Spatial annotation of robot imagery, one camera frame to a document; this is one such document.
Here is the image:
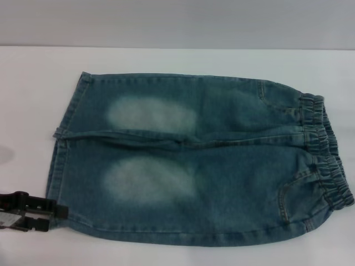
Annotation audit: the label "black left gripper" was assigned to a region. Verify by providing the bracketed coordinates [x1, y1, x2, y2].
[0, 190, 69, 232]

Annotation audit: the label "blue denim shorts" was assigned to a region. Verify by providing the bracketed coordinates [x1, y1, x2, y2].
[44, 71, 355, 244]

